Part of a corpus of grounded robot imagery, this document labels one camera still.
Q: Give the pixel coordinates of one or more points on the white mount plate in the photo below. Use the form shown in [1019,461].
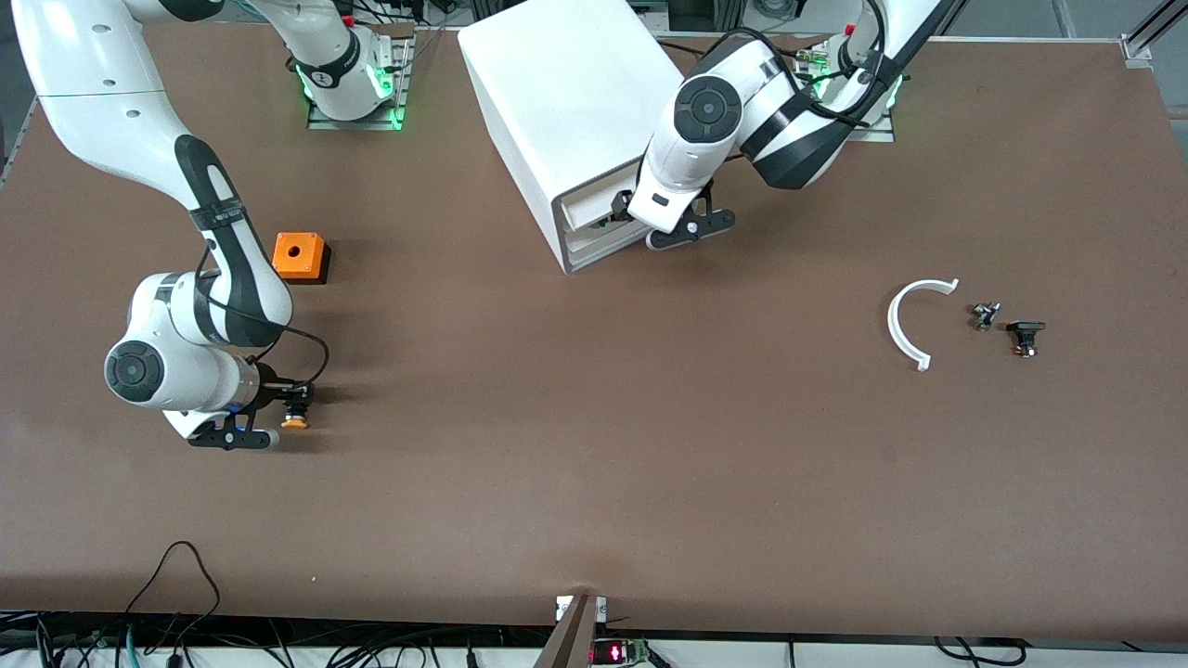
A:
[561,608]

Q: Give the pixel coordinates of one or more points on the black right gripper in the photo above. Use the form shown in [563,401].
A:
[273,391]

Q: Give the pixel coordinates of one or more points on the aluminium profile frame corner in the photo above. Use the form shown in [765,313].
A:
[1137,46]

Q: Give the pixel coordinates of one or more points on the small metal pipe fitting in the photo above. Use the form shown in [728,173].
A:
[984,317]

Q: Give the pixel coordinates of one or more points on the orange box with hole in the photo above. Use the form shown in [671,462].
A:
[297,252]

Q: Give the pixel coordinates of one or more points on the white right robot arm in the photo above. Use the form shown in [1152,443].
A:
[93,93]

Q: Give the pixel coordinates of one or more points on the white curved plastic bracket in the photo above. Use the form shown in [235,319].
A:
[893,325]

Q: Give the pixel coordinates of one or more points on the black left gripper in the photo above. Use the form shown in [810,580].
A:
[623,202]

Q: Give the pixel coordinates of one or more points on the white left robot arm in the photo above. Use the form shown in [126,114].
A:
[705,111]

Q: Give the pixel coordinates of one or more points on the grey camera mount bar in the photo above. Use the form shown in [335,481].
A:
[571,640]

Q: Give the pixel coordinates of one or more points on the orange push button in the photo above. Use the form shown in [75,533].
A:
[295,423]

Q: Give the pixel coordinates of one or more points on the black switch part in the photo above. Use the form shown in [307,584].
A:
[1026,328]

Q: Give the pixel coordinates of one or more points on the small red lit device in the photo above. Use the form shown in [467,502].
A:
[617,654]

